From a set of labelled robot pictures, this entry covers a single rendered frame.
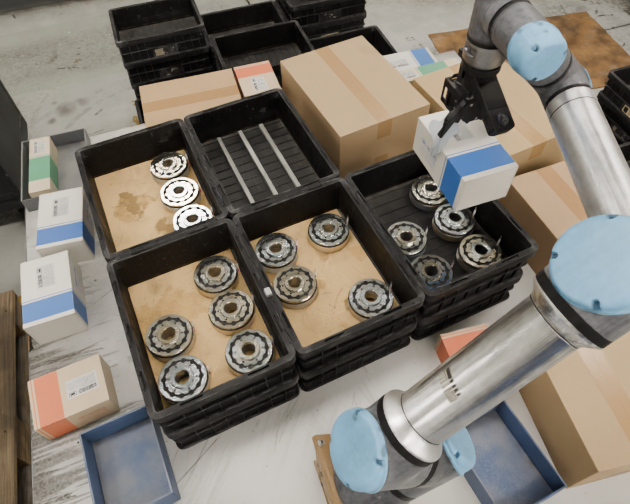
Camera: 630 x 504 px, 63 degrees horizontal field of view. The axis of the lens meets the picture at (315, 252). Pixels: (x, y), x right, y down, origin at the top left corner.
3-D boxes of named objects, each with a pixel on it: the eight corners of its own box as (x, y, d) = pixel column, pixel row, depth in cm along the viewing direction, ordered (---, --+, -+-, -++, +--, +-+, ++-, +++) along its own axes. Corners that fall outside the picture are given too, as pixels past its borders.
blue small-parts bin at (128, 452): (181, 499, 107) (173, 492, 101) (110, 534, 104) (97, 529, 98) (156, 413, 118) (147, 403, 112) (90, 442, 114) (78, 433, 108)
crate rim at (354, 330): (426, 304, 110) (428, 299, 108) (299, 361, 103) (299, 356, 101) (341, 181, 131) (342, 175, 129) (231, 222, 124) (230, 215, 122)
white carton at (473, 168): (505, 196, 108) (518, 166, 100) (454, 211, 105) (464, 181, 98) (459, 135, 119) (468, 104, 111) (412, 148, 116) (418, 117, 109)
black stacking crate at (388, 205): (524, 276, 124) (540, 249, 115) (420, 324, 117) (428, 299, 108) (434, 171, 145) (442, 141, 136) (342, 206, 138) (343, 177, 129)
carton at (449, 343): (508, 397, 118) (518, 385, 112) (460, 410, 117) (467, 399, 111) (479, 336, 127) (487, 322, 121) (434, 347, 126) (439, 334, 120)
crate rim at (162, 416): (299, 361, 102) (298, 356, 101) (153, 427, 95) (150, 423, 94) (231, 222, 124) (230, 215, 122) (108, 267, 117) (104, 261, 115)
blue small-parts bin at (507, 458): (555, 493, 107) (568, 486, 101) (497, 529, 103) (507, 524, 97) (494, 408, 117) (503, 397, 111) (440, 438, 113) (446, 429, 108)
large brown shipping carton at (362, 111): (420, 154, 165) (430, 103, 149) (338, 186, 158) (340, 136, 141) (358, 85, 186) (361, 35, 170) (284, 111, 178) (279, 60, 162)
